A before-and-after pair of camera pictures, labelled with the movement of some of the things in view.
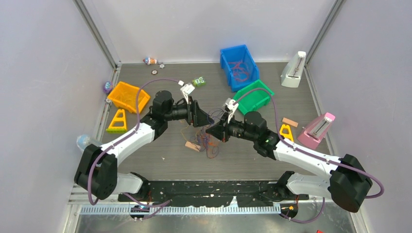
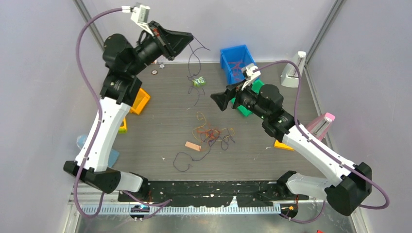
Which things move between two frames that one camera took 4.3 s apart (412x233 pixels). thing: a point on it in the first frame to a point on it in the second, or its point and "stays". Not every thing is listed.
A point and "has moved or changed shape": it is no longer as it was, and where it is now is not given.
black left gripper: [200, 118] to [170, 42]
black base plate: [211, 193] stays
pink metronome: [317, 131] stays
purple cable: [212, 114] to [191, 88]
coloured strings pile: [212, 148] has moved or changed shape
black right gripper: [218, 129] to [222, 99]
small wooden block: [192, 145] stays
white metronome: [291, 76] stays
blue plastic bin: [239, 66] stays
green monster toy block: [199, 81] stays
